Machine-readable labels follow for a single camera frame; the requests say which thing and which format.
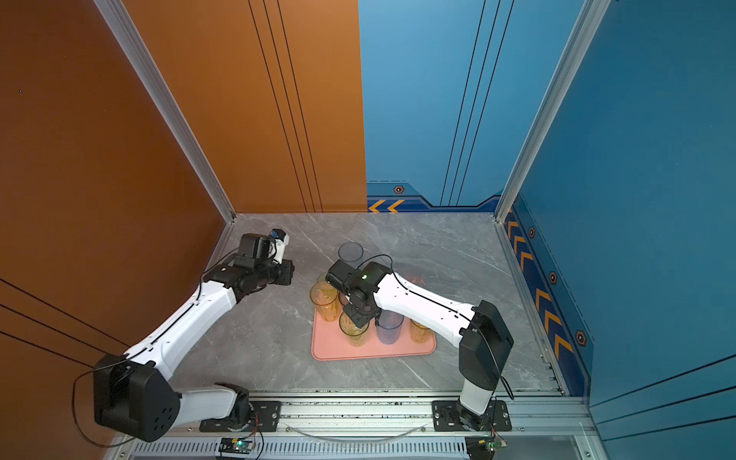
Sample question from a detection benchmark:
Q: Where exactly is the blue textured tall glass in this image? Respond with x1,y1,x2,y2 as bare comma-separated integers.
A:
376,310,404,345

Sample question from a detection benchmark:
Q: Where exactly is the aluminium corner post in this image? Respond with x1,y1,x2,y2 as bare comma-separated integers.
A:
494,0,611,224
94,0,236,224

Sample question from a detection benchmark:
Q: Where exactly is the clear tube on rail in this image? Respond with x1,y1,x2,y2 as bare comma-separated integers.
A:
285,425,427,444

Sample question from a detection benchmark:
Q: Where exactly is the circuit board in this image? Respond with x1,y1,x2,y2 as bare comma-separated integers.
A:
465,437,508,460
218,437,258,457

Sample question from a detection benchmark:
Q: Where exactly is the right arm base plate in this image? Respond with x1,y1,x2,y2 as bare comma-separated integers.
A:
431,399,513,432

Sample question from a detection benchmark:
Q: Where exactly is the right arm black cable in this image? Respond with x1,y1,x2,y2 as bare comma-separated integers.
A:
353,253,516,401

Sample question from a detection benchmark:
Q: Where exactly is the aluminium front rail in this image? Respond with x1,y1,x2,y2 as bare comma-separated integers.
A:
105,390,608,459

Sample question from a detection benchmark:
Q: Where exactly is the left circuit board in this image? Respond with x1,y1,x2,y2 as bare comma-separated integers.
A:
218,437,258,457

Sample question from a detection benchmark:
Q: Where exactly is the clear round glass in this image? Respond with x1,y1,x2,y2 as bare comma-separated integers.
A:
398,264,425,286

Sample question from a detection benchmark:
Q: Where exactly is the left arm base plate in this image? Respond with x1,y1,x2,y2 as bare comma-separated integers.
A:
199,401,282,433

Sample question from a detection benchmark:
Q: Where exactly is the green tall glass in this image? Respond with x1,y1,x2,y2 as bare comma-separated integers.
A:
339,312,370,347

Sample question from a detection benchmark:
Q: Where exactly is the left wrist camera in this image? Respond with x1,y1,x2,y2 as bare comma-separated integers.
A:
268,228,289,264

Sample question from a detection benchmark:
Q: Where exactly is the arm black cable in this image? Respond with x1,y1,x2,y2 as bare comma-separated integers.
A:
353,253,516,401
70,246,243,450

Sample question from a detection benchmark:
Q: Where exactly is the yellow tall glass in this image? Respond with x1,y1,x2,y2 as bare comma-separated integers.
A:
310,281,341,322

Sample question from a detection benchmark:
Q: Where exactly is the right circuit board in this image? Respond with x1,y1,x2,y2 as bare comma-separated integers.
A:
465,437,508,460

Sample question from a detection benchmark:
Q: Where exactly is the right aluminium corner post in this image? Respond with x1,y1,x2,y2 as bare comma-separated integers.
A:
494,0,611,224

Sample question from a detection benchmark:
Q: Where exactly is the left aluminium corner post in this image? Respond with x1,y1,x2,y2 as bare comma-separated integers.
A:
94,0,236,224

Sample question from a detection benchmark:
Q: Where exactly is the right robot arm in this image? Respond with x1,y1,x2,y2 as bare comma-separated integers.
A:
326,260,514,431

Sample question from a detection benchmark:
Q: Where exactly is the blue smooth tall glass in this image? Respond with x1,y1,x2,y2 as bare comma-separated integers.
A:
337,241,365,268

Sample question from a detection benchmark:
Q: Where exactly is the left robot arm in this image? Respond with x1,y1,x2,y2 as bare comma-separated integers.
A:
92,229,294,442

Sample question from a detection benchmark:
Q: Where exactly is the grey smoky tall glass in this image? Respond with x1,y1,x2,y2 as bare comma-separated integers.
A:
338,292,350,307

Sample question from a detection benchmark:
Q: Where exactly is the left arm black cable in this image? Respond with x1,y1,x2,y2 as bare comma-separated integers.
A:
70,246,243,450

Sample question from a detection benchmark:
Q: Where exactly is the amber tall glass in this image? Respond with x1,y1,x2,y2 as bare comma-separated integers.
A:
409,320,434,344

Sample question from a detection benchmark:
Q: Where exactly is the pink plastic tray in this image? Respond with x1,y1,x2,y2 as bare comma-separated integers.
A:
312,306,437,361

